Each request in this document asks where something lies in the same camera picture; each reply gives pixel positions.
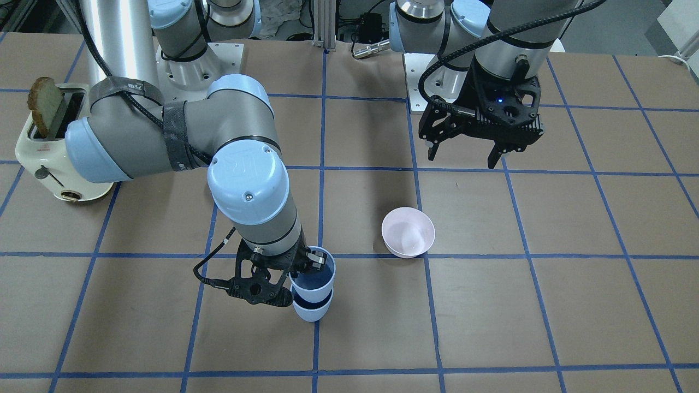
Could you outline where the cream white toaster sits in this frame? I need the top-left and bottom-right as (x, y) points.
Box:
(15, 83), (114, 203)

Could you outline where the silver metal cylinder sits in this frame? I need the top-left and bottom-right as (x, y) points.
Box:
(351, 39), (391, 59)

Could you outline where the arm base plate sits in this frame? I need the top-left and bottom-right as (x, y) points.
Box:
(155, 43), (245, 97)
(403, 52), (481, 115)

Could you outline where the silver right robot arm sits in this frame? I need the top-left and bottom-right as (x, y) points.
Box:
(65, 1), (329, 307)

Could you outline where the blue plastic cup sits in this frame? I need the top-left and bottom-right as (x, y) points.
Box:
(291, 289), (334, 323)
(291, 246), (336, 308)

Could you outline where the pink bowl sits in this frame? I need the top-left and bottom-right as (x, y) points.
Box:
(381, 207), (435, 259)

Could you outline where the toast bread slice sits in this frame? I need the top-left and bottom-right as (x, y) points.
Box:
(27, 76), (64, 138)

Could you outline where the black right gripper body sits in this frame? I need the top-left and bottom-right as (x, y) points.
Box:
(227, 240), (309, 307)

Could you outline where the white chair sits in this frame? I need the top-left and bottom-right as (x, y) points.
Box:
(548, 38), (566, 53)

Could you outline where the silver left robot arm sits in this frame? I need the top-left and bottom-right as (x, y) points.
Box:
(389, 1), (577, 169)

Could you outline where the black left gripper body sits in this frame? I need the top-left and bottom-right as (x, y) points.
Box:
(418, 57), (545, 150)

